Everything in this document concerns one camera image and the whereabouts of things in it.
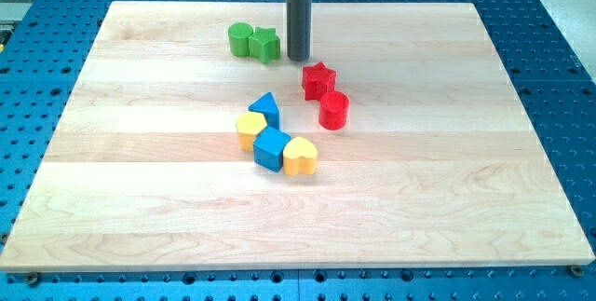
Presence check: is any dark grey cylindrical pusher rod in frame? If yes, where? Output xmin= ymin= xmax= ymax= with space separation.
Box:
xmin=286 ymin=0 xmax=312 ymax=62

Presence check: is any green cylinder block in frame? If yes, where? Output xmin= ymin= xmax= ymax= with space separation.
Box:
xmin=228 ymin=22 xmax=253 ymax=57

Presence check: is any red star block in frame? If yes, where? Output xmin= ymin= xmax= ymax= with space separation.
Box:
xmin=302 ymin=62 xmax=337 ymax=101

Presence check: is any green star block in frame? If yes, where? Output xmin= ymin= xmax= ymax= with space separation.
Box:
xmin=248 ymin=27 xmax=280 ymax=64

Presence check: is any red cylinder block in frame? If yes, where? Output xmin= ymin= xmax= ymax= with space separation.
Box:
xmin=318 ymin=90 xmax=350 ymax=130

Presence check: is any blue cube block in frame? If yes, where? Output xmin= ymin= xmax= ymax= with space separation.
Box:
xmin=253 ymin=127 xmax=291 ymax=172

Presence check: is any yellow heart block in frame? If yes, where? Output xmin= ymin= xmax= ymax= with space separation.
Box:
xmin=283 ymin=137 xmax=318 ymax=176

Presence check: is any yellow hexagon block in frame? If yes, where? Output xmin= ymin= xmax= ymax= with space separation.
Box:
xmin=236 ymin=111 xmax=267 ymax=151

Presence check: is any blue triangle block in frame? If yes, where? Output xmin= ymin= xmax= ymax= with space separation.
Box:
xmin=248 ymin=92 xmax=280 ymax=130

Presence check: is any light wooden board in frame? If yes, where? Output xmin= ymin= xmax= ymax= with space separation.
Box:
xmin=1 ymin=1 xmax=594 ymax=272

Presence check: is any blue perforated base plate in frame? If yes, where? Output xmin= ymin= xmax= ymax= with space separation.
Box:
xmin=1 ymin=0 xmax=595 ymax=300

